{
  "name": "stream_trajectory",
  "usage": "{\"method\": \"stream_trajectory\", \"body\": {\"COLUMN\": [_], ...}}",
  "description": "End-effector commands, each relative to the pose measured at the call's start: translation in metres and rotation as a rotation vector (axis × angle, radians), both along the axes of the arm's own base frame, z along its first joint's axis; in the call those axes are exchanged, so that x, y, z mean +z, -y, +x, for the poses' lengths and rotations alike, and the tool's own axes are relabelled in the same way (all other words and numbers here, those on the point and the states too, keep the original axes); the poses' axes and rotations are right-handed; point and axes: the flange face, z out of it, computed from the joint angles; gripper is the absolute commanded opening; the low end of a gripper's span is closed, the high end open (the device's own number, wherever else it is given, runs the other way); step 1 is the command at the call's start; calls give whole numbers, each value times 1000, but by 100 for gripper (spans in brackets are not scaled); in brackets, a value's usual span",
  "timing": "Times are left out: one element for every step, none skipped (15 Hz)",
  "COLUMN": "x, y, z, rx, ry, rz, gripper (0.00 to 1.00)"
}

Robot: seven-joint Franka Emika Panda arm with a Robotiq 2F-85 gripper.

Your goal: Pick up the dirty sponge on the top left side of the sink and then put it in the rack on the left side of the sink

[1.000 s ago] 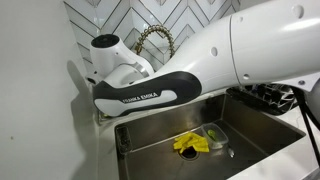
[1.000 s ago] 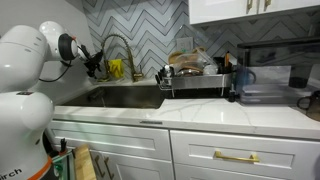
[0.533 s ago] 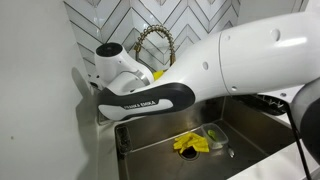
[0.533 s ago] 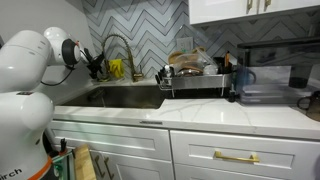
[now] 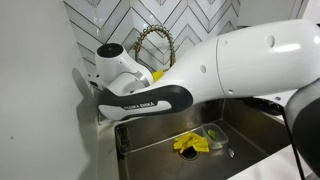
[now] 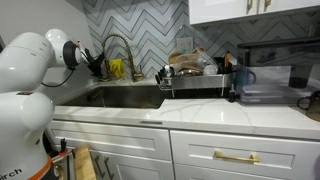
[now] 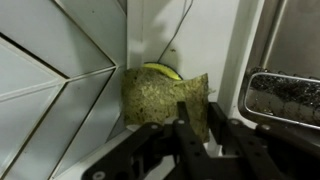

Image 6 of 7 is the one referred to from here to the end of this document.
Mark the blue translucent jug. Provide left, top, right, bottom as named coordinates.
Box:
left=233, top=66, right=257, bottom=94

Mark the black utensil holder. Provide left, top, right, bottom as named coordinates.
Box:
left=213, top=56, right=234, bottom=75

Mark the brass spring faucet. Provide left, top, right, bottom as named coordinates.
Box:
left=100, top=32, right=145, bottom=83

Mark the metal robot stand frame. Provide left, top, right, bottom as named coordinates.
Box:
left=52, top=151, right=77, bottom=180

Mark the orange black clamp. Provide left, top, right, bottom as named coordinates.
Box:
left=58, top=137, right=76, bottom=159

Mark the stainless steel dish rack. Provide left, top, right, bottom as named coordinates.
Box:
left=154, top=72, right=234, bottom=98

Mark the wooden bowl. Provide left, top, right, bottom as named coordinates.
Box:
left=168, top=47, right=206, bottom=66

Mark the yellow rubber glove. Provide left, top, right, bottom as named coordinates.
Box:
left=109, top=59, right=126, bottom=80

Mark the white wall outlet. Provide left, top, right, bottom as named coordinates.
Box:
left=175, top=36, right=194, bottom=54

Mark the white wall cabinet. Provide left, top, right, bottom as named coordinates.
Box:
left=188, top=0, right=320, bottom=26

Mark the gold cabinet door handle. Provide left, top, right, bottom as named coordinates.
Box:
left=94, top=154, right=106, bottom=178
left=103, top=156, right=115, bottom=180

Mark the black counter edge label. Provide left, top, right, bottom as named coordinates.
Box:
left=139, top=120, right=163, bottom=126

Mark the stainless steel sink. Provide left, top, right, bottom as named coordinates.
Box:
left=61, top=84, right=166, bottom=110

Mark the dark glass mug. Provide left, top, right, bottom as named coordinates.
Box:
left=296, top=90, right=320, bottom=122

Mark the small black bottle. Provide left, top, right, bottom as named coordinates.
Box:
left=228, top=89, right=237, bottom=103

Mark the white cup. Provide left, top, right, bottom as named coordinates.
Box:
left=203, top=63, right=219, bottom=76

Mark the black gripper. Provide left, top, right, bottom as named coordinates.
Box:
left=84, top=48, right=106, bottom=80

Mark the black kitchen utensil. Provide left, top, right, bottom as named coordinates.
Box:
left=159, top=64, right=176, bottom=80

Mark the large clear plastic appliance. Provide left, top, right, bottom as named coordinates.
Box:
left=235, top=36, right=320, bottom=106

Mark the white base cabinet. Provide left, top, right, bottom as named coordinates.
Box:
left=46, top=119, right=320, bottom=180

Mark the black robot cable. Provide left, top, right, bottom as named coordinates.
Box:
left=41, top=49, right=98, bottom=89

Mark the gold drawer handle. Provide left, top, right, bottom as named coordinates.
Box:
left=213, top=150, right=261, bottom=164

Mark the wooden board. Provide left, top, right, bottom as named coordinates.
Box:
left=72, top=143, right=98, bottom=180

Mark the orange handled utensil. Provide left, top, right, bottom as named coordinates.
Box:
left=224, top=50, right=231, bottom=69

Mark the clear plastic food container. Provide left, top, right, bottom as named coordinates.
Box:
left=174, top=51, right=218, bottom=76

